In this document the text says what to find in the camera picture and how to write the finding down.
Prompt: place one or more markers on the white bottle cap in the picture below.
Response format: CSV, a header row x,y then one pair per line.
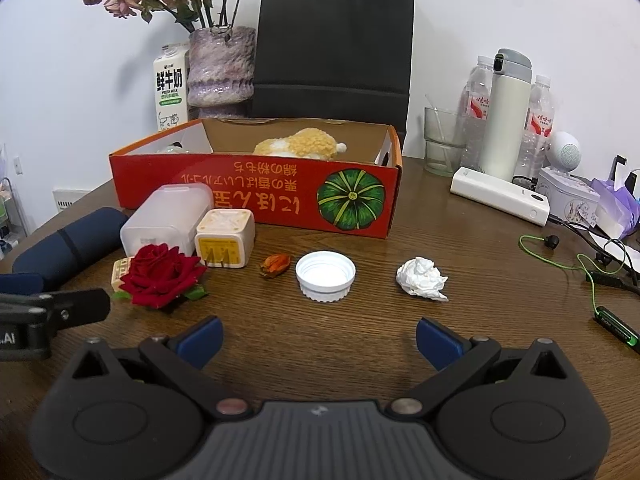
x,y
325,272

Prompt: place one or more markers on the wooden desktop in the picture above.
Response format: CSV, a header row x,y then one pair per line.
x,y
360,330

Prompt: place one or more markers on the storage shelf with bottles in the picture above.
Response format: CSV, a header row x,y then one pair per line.
x,y
10,220

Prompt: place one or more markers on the white power bank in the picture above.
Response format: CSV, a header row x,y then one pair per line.
x,y
500,194

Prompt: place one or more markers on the translucent white plastic container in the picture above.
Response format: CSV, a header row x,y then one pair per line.
x,y
160,220

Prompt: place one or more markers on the crumpled white tissue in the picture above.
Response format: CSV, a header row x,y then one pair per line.
x,y
420,277

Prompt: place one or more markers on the white wall vent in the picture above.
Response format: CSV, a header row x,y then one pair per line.
x,y
70,199

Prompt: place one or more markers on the small yellow block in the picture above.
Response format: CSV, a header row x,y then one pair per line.
x,y
120,275

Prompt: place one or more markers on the black clip stand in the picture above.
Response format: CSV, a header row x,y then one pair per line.
x,y
620,162

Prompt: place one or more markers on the navy blue pouch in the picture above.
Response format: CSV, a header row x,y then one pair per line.
x,y
65,245

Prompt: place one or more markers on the purple glazed vase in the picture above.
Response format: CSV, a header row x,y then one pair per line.
x,y
220,70

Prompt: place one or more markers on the white thermos flask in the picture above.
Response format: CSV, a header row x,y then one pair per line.
x,y
505,120

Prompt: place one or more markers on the white round tin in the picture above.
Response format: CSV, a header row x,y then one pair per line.
x,y
565,197

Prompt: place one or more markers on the yellow and white charger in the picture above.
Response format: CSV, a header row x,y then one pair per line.
x,y
225,237

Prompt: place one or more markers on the white milk carton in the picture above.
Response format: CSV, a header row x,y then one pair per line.
x,y
170,85

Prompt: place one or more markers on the dried orange rosebud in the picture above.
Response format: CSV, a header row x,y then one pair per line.
x,y
276,265

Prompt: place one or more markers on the white wall outlet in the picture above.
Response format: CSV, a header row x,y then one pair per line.
x,y
19,165

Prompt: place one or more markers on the black paper bag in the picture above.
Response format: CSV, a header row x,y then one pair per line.
x,y
335,50

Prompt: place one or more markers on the white round speaker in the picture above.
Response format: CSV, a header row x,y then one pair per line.
x,y
565,152

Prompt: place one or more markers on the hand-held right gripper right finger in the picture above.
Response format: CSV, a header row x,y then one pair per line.
x,y
437,345

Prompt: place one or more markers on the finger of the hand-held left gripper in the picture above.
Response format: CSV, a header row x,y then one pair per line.
x,y
20,283
80,307

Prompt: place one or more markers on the red rose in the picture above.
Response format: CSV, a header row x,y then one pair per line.
x,y
160,272

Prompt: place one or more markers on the purple tissue pack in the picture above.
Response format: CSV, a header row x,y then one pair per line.
x,y
615,205

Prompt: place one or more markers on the clear drinking glass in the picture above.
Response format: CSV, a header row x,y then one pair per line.
x,y
442,155

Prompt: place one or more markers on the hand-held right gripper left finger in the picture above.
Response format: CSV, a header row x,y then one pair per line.
x,y
200,342

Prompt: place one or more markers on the clear plastic water bottle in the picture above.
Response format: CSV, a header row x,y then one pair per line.
x,y
475,110
537,125

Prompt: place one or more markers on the red cardboard box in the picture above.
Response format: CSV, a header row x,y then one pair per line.
x,y
250,185

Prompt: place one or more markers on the green neckband earphones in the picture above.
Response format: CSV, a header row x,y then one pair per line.
x,y
617,330

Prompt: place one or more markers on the clear stirring rod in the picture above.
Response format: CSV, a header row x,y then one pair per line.
x,y
435,117

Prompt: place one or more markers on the white and yellow plush toy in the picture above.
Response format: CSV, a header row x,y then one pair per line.
x,y
305,145

